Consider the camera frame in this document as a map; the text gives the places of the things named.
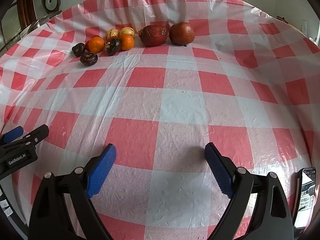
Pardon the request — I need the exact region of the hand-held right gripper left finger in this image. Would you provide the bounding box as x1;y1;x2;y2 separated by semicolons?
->
28;144;117;240

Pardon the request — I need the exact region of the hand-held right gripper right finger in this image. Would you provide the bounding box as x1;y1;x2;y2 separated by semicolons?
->
204;142;294;240

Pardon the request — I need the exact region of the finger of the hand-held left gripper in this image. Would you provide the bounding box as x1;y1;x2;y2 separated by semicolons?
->
0;124;50;155
0;126;24;144

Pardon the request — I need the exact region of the small orange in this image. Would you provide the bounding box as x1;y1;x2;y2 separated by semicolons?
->
89;37;105;53
120;34;135;51

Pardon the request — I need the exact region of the yellow striped pepino melon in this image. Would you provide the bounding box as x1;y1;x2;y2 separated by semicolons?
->
105;29;120;41
119;27;135;37

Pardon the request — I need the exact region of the large orange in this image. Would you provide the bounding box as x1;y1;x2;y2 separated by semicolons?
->
169;22;195;45

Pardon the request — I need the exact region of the wrinkled red apple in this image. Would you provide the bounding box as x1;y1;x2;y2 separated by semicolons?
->
139;25;168;47

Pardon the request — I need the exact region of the red white checkered tablecloth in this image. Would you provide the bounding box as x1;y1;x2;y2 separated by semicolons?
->
0;0;320;240

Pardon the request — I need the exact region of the black smartphone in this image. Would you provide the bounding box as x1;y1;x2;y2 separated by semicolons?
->
292;167;317;229

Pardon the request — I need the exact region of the dark brown water chestnut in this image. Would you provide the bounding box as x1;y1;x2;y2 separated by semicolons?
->
80;52;98;66
105;38;121;56
72;43;86;56

